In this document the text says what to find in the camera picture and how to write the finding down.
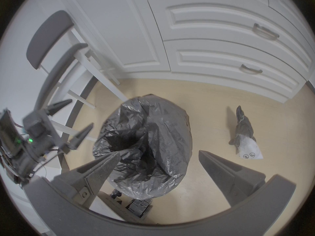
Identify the white chair dark grey seat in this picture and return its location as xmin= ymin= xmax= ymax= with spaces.
xmin=26 ymin=10 xmax=129 ymax=142

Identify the black plastic bag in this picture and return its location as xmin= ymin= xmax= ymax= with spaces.
xmin=92 ymin=94 xmax=193 ymax=199

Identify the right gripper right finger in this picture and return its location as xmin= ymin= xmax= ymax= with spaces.
xmin=198 ymin=150 xmax=267 ymax=207

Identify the white wardrobe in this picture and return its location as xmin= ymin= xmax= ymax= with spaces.
xmin=50 ymin=0 xmax=315 ymax=104

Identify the black plastic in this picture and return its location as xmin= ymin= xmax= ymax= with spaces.
xmin=228 ymin=105 xmax=257 ymax=154

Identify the white printed wrapper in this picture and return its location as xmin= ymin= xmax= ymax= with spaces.
xmin=237 ymin=135 xmax=264 ymax=160

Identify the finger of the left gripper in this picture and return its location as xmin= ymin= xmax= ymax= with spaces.
xmin=66 ymin=122 xmax=95 ymax=150
xmin=46 ymin=98 xmax=73 ymax=117

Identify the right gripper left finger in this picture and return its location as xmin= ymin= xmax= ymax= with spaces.
xmin=52 ymin=151 xmax=121 ymax=207

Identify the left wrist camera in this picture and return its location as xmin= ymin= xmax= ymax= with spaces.
xmin=23 ymin=115 xmax=48 ymax=142

